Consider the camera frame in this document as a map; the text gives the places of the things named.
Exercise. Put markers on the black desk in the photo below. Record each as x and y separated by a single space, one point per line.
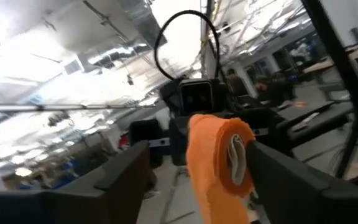
315 121

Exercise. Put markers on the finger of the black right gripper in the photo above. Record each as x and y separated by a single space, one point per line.
145 130
269 127

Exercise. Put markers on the orange elastic bandage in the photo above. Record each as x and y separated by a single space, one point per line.
207 161

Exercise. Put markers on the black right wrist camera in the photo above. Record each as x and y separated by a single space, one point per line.
196 96

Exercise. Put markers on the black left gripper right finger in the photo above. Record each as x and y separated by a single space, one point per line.
291 193

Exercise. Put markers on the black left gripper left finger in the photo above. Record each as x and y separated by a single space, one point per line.
104 199

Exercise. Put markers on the person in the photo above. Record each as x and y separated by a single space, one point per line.
275 90
236 85

